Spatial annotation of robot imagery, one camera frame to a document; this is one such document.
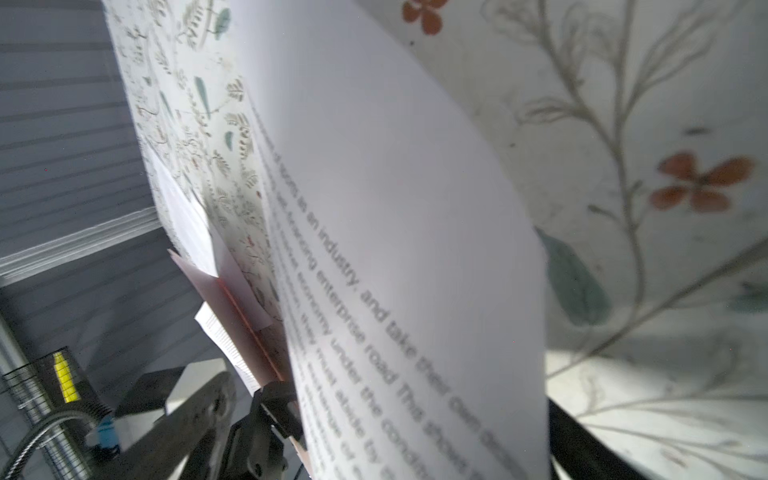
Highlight black wire basket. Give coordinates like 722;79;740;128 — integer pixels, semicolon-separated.
1;348;112;479

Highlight black corrugated cable left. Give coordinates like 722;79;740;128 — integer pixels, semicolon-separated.
0;400;115;480

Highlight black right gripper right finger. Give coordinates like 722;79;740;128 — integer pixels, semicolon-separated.
548;399;646;480

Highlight printed paper sheets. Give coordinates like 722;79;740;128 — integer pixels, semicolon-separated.
231;1;550;479

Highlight floral patterned table mat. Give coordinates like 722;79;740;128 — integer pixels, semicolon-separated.
101;0;768;480

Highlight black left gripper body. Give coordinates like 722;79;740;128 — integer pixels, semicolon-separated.
219;381;303;480

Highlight yellow marker in basket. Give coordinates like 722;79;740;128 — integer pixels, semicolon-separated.
53;351;80;403

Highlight pink file folder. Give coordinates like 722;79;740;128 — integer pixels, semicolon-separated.
167;248;313;480

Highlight printed paper sheet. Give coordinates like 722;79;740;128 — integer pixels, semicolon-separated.
194;302;260;394
146;149;273;331

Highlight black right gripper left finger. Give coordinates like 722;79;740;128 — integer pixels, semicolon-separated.
93;371;236;480

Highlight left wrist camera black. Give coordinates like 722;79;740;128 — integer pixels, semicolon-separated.
87;359;232;454

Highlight printed paper sheet back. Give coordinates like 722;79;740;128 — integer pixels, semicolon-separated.
146;149;273;331

